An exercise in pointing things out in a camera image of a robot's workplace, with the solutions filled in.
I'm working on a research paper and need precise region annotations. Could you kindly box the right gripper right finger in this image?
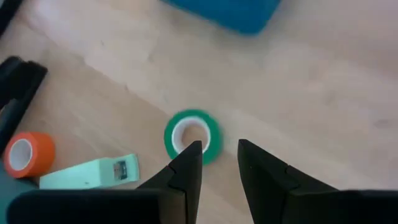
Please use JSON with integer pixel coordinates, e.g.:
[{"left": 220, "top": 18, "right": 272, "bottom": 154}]
[{"left": 238, "top": 138, "right": 398, "bottom": 224}]

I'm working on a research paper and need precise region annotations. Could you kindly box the black stapler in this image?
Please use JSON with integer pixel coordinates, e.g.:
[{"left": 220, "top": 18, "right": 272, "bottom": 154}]
[{"left": 0, "top": 55, "right": 49, "bottom": 154}]

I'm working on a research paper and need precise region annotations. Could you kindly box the blue plastic bin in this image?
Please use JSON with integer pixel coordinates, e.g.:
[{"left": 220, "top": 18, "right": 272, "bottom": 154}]
[{"left": 160, "top": 0, "right": 282, "bottom": 36}]

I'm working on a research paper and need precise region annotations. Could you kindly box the orange tape roll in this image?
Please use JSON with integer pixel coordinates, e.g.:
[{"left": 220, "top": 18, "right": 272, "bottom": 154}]
[{"left": 2, "top": 131, "right": 57, "bottom": 179}]

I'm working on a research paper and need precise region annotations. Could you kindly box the green tape roll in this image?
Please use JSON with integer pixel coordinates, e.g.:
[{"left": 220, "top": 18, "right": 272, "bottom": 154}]
[{"left": 163, "top": 108, "right": 224, "bottom": 166}]

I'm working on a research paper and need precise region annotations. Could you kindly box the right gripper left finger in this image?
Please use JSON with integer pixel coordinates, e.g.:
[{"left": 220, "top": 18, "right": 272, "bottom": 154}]
[{"left": 6, "top": 139, "right": 203, "bottom": 224}]

